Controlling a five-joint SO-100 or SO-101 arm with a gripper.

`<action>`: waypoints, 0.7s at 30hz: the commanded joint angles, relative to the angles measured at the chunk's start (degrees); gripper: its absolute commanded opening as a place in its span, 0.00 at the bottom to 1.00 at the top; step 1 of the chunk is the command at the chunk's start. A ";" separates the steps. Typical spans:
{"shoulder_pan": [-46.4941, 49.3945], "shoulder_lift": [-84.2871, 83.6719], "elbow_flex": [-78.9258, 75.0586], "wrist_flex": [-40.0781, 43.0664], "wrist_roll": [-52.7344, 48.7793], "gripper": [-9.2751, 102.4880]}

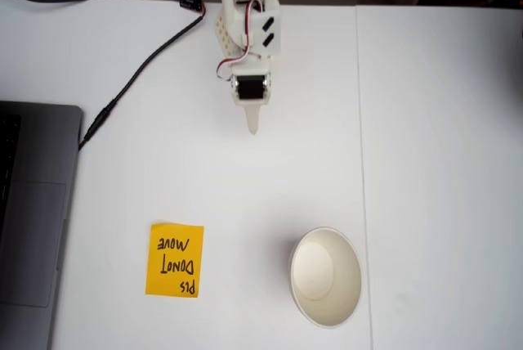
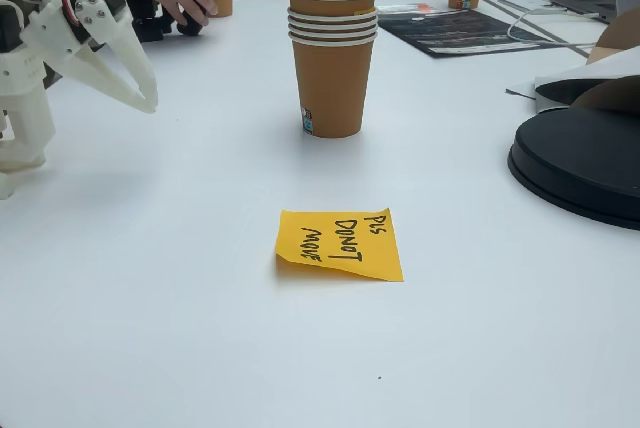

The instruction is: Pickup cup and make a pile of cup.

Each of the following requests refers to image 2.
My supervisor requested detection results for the black printed leaflet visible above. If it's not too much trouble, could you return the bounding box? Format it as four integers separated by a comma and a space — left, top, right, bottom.
377, 7, 564, 59

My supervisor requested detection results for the black round object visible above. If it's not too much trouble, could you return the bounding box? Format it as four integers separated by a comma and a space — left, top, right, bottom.
507, 107, 640, 232

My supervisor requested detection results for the white leaflet orange mark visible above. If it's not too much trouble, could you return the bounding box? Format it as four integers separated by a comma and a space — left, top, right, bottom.
377, 2, 454, 17

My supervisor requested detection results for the white cable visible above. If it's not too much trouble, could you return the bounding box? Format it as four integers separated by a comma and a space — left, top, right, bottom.
505, 7, 601, 49

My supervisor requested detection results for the white paper sheet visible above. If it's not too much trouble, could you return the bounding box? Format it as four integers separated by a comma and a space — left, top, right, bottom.
504, 45, 640, 114

